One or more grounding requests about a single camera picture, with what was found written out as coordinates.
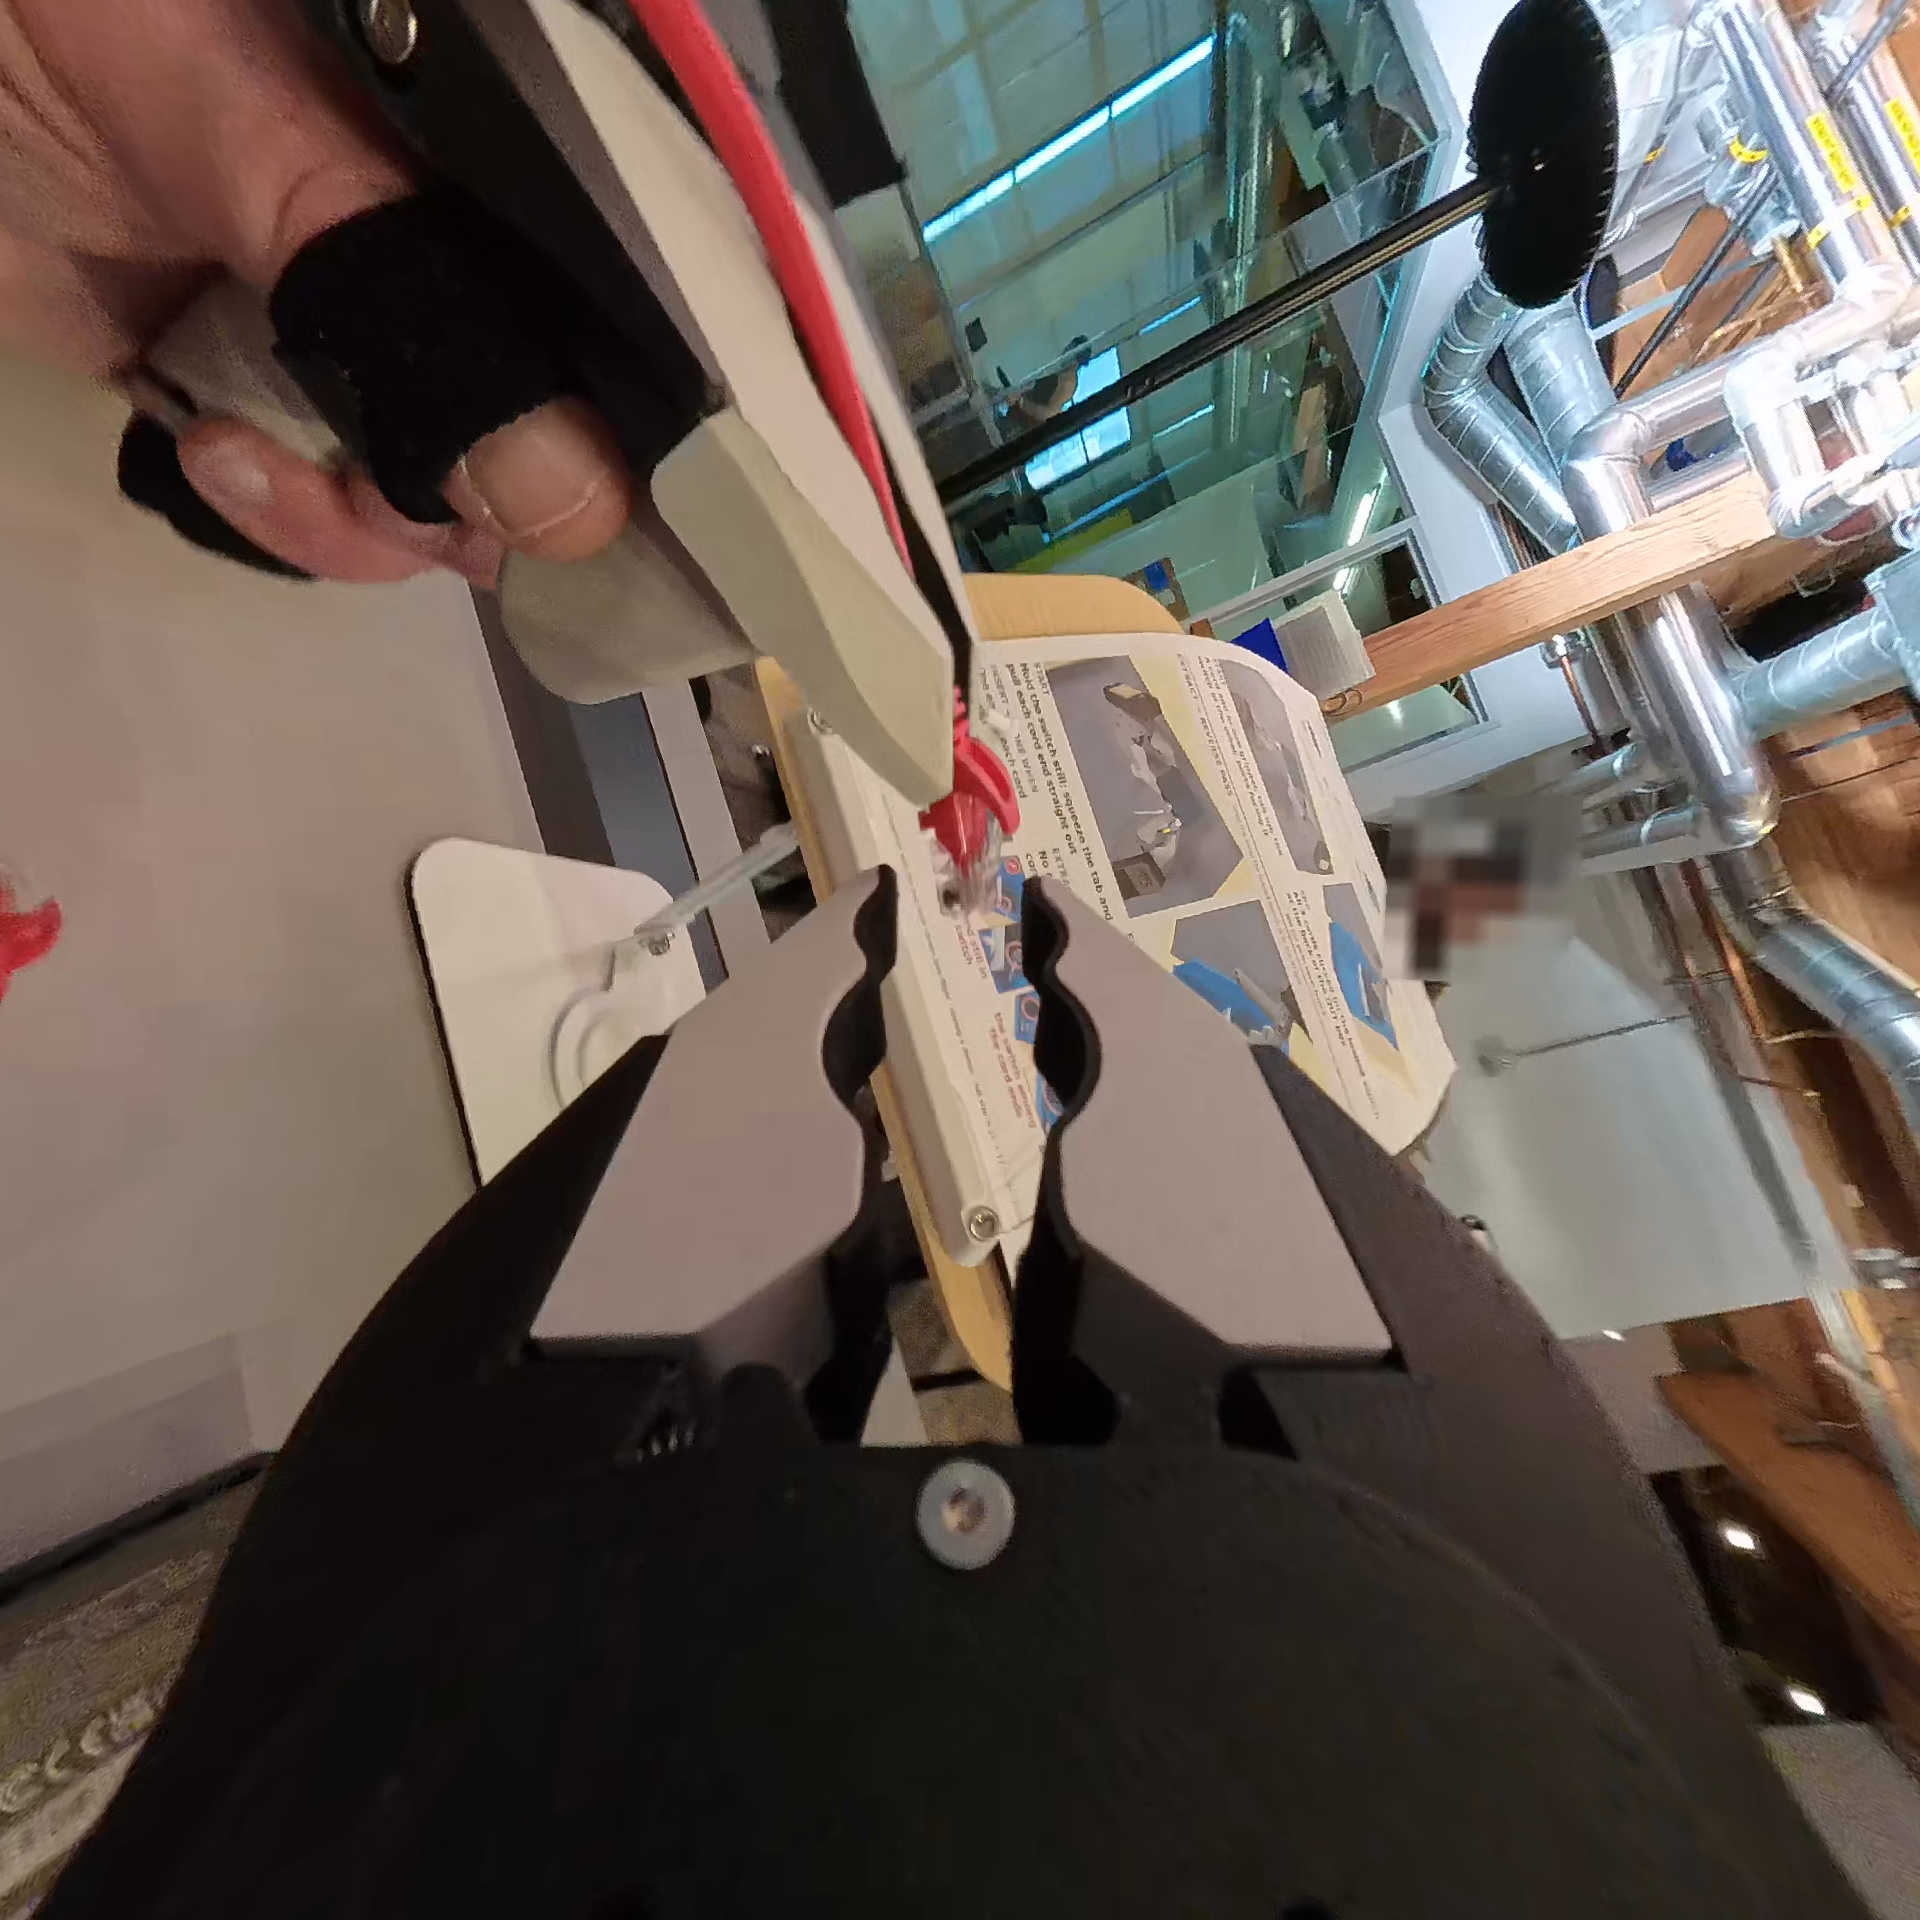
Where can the white ribbed box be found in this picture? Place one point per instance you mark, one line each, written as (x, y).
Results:
(1324, 645)

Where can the black pole stand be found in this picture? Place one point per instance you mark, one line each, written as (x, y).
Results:
(1546, 148)

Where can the white board stand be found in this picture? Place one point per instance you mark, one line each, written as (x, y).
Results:
(511, 960)

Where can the silver ventilation duct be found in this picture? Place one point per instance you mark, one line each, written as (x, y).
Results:
(1664, 661)

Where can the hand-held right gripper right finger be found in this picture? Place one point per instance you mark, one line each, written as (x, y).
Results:
(1201, 1184)

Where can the printed instruction sheet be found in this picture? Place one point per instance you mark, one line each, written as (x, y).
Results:
(1201, 779)

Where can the wooden display board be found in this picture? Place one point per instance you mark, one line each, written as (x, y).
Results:
(1079, 608)

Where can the blue box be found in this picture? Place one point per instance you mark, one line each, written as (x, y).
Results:
(1253, 641)

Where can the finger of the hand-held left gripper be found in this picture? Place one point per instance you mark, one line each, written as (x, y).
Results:
(848, 292)
(810, 629)

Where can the person's left hand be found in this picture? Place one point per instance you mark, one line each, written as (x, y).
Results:
(149, 135)

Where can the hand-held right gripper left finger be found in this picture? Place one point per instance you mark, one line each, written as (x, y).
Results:
(720, 1155)

